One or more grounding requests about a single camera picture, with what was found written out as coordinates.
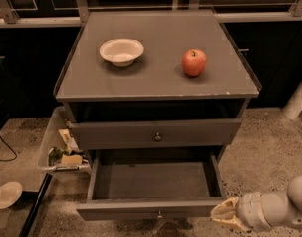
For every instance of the grey drawer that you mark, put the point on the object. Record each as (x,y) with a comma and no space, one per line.
(153,183)
(151,134)

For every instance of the metal railing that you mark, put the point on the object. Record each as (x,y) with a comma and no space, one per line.
(38,13)

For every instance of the red apple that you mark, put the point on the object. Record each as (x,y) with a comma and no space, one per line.
(194,62)

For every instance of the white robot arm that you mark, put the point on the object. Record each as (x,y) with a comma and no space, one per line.
(284,208)

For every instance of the grey drawer cabinet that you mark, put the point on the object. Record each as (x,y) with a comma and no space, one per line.
(154,87)

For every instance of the white bowl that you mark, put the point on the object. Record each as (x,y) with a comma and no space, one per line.
(121,52)

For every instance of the clear plastic bin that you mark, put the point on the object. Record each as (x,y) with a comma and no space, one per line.
(53,139)

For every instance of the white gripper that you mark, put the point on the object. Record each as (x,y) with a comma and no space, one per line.
(249,208)

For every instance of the white plate on floor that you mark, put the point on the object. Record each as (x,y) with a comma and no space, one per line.
(9,194)

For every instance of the grey top drawer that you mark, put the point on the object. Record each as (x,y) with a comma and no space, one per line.
(151,134)

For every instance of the yellow item in bin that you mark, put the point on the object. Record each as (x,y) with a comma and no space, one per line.
(72,160)

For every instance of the white pole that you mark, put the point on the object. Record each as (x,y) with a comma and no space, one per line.
(293,107)

